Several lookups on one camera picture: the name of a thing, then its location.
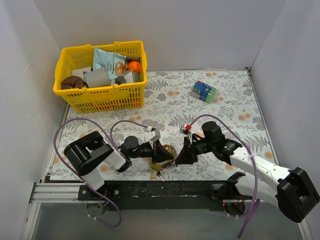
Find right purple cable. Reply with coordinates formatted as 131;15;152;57
188;114;261;238

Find metal disc with keyrings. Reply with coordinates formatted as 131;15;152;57
149;145;177;182

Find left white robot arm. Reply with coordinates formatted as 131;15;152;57
63;128;175;200

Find floral table mat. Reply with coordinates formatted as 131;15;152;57
49;70;281;181

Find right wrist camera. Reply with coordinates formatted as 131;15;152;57
179;124;193;142

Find brown round pastry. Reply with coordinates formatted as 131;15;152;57
60;75;86;90

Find yellow plastic basket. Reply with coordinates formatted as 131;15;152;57
53;40;148;113

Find white box in basket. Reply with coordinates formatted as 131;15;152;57
71;66;92;78

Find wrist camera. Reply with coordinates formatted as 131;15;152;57
148;129;161;147
179;124;193;142

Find grey paper cup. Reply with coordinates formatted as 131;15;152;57
83;67;111;88

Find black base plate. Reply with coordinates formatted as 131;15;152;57
77;180;252;211

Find light blue chips bag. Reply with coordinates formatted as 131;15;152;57
93;47;128;80

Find aluminium frame rail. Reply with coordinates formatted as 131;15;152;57
30;181;242;202

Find blue green sponge pack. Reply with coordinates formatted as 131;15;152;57
191;81;217;104

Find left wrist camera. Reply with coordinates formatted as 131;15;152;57
148;129;161;147

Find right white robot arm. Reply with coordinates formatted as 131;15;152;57
175;121;320;223

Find orange fruit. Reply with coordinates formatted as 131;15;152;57
128;61;142;74

